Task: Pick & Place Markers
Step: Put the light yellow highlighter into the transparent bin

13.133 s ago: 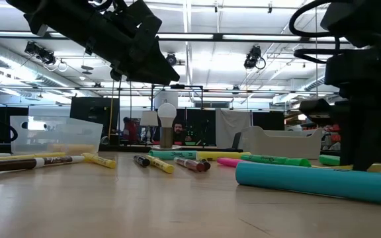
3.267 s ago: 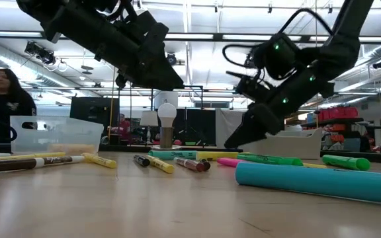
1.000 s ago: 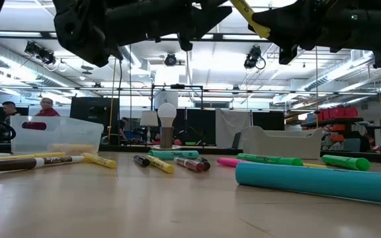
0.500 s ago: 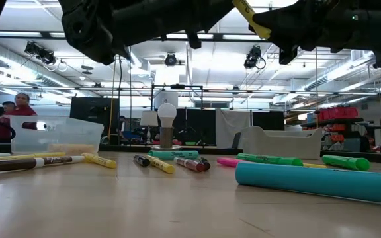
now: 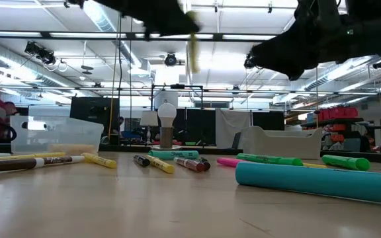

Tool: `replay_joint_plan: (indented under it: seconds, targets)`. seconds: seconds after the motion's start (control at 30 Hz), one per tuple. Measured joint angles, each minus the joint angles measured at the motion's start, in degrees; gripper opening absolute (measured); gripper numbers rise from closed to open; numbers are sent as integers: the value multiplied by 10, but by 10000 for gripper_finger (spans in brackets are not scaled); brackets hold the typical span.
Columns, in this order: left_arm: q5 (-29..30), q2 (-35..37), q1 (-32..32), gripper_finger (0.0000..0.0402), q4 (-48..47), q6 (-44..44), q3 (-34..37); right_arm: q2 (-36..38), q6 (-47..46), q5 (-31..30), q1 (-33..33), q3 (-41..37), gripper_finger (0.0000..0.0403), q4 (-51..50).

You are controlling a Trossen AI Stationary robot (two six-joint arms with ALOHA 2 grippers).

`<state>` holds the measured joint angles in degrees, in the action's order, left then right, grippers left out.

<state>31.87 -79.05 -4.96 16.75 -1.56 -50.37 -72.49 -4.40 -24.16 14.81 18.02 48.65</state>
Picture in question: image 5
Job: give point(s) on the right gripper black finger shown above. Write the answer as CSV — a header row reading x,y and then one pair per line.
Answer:
x,y
273,63
273,49

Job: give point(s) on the black ceiling device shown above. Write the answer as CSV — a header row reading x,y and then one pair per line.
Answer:
x,y
380,64

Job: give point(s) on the black whiteboard marker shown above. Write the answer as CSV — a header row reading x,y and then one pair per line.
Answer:
x,y
142,161

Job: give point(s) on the red storage bins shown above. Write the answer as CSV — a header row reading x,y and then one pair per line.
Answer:
x,y
337,114

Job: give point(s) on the table lamp white shade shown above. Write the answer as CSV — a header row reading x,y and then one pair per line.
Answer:
x,y
149,118

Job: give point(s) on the teal Sharpie highlighter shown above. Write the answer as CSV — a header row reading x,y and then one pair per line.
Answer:
x,y
174,154

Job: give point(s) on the brown whiteboard marker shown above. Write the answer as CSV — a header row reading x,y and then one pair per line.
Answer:
x,y
190,164
12,164
206,164

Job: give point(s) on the black ceiling camera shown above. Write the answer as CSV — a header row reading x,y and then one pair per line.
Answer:
x,y
170,60
250,62

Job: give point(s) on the black storage shelf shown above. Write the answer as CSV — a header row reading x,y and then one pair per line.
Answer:
x,y
332,121

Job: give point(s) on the black metal rack frame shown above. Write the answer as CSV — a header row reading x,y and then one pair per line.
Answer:
x,y
177,86

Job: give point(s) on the white bulb on round base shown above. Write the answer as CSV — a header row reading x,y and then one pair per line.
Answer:
x,y
166,114

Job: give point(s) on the white hanging sheet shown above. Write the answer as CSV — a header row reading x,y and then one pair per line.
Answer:
x,y
230,125

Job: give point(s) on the green highlighter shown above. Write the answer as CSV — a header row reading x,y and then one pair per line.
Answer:
x,y
270,159
346,162

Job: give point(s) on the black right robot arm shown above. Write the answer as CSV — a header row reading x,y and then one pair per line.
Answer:
x,y
369,39

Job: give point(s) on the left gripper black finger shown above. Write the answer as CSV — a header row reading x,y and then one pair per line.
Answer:
x,y
184,26

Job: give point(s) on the clear plastic bin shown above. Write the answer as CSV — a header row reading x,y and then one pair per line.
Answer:
x,y
61,132

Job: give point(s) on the black ceiling spotlight cluster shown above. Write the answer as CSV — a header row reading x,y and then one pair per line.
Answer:
x,y
41,54

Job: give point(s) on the grey plastic bin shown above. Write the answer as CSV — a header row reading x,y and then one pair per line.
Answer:
x,y
283,145

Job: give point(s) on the slim yellow highlighter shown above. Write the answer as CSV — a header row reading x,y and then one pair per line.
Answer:
x,y
45,154
162,165
99,161
314,165

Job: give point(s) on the pink highlighter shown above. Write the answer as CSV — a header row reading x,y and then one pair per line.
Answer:
x,y
228,162

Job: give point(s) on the black partition panel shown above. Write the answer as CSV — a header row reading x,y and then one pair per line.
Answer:
x,y
91,112

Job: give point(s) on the blue highlighter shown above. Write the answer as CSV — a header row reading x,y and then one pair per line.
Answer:
x,y
309,182

